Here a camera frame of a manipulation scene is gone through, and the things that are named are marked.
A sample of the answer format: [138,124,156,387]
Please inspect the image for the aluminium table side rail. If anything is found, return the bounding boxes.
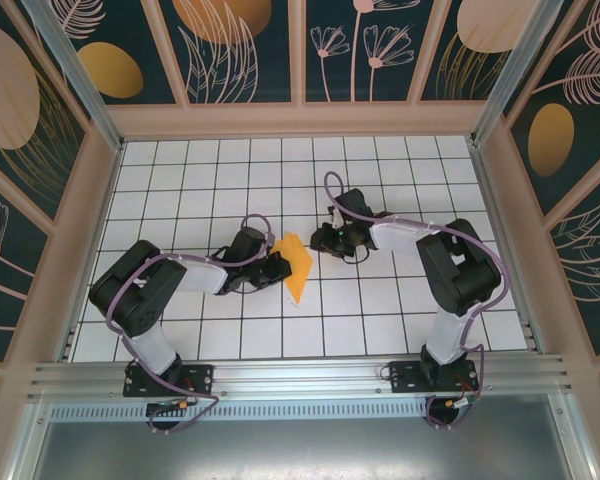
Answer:
[469,141,549,355]
[54,141,127,362]

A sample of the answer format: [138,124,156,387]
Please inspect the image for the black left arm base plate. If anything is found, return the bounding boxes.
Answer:
[123,363,216,399]

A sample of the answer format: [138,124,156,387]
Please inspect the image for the grey sheet metal shelf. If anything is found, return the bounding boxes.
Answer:
[7,399,599,480]

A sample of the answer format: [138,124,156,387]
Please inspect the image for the orange cloth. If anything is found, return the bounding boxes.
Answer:
[272,232,315,306]

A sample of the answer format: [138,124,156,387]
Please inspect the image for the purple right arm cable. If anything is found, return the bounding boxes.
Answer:
[323,171,510,432]

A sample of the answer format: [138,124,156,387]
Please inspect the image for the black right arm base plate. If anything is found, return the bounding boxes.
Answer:
[388,359,481,394]

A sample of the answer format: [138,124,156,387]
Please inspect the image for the perforated metal cable duct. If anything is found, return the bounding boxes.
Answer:
[49,404,554,422]

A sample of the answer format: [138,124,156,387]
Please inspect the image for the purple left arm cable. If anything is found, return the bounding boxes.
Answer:
[104,214,276,436]

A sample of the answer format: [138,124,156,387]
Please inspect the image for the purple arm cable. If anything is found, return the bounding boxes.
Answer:
[104,214,276,436]
[323,171,510,432]

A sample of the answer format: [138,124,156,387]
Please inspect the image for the aluminium mounting rail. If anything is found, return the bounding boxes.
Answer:
[27,352,576,401]

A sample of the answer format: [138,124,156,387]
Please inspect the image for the aluminium corner post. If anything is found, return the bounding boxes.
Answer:
[19,0,126,154]
[469,0,567,149]

